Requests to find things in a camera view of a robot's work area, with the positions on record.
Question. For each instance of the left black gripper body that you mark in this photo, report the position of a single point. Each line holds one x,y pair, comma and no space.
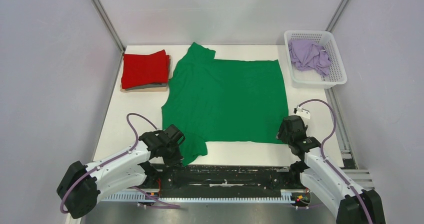
172,156

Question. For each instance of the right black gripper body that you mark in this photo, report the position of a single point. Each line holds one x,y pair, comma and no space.
282,136

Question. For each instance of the green t-shirt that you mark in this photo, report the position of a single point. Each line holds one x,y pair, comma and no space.
213,100

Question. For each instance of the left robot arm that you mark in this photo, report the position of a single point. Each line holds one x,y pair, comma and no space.
83,186

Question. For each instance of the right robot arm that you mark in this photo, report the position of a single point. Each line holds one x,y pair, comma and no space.
348,201

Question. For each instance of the white plastic basket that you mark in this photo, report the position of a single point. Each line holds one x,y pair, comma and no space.
311,79

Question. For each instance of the crumpled purple t-shirt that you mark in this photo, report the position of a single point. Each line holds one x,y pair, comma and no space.
307,55

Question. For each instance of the folded red t-shirt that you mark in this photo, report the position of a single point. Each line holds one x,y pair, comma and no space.
144,69

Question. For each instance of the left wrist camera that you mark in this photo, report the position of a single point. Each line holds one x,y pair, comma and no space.
175,135

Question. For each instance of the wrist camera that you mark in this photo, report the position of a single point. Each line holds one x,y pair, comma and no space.
175,135
302,112

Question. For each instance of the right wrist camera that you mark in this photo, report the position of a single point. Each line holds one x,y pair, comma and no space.
302,112

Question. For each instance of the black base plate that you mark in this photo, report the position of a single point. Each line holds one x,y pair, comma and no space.
222,181

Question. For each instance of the white slotted cable duct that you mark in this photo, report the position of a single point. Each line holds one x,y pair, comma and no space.
136,196

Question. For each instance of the right aluminium corner post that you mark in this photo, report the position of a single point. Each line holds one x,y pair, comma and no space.
337,15

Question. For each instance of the aluminium corner post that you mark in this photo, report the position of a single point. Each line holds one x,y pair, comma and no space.
337,15
109,25

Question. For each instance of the left aluminium corner post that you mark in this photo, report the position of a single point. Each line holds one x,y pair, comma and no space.
109,25

